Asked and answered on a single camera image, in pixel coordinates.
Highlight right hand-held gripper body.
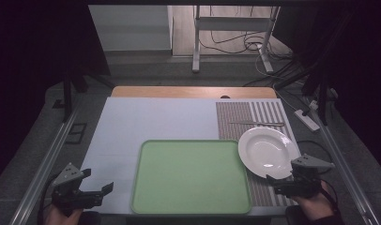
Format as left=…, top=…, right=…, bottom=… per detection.
left=273, top=153, right=336, bottom=200

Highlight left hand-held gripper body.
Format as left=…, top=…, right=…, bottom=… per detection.
left=50, top=161, right=104, bottom=218

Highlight white round plate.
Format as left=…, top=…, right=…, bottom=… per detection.
left=237, top=126, right=300, bottom=181

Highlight person's right hand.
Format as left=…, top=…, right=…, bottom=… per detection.
left=291, top=180, right=336, bottom=221

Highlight person's left hand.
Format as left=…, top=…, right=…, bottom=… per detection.
left=42, top=203, right=84, bottom=225

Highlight white power strip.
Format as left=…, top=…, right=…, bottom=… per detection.
left=293, top=109, right=321, bottom=132

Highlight striped grey placemat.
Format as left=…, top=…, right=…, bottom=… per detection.
left=215, top=100, right=300, bottom=208

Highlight black stand leg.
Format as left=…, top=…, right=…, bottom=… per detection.
left=62, top=73, right=74, bottom=124

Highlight green rectangular tray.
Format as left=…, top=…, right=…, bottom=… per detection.
left=130, top=139, right=252, bottom=216

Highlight pale blue table sheet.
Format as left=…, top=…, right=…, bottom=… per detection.
left=80, top=96, right=302, bottom=218

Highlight black curtain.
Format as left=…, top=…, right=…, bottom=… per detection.
left=272, top=0, right=381, bottom=176
left=0, top=0, right=112, bottom=186

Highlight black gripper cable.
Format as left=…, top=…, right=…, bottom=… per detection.
left=37, top=182, right=56, bottom=225
left=319, top=178, right=341, bottom=215

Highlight aluminium frame rail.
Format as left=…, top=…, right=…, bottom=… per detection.
left=8, top=101, right=83, bottom=225
left=306, top=101, right=381, bottom=225

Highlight black floor cables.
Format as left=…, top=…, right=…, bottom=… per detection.
left=199, top=5, right=295, bottom=61

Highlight white metal stand frame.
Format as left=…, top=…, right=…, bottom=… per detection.
left=191, top=5, right=282, bottom=75

